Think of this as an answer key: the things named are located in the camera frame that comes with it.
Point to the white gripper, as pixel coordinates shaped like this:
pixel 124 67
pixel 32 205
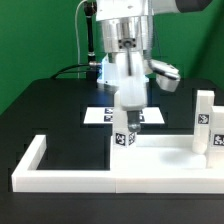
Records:
pixel 132 87

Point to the white desk top tray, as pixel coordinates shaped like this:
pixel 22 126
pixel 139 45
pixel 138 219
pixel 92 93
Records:
pixel 143 153

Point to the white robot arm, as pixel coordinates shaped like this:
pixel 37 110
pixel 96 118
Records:
pixel 127 33

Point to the marker tag plate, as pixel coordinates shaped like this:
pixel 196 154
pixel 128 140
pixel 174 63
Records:
pixel 105 115

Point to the white U-shaped fence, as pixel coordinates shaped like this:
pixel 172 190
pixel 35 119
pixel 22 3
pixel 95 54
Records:
pixel 27 177

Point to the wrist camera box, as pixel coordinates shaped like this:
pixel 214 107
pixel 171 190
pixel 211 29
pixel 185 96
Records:
pixel 167 76

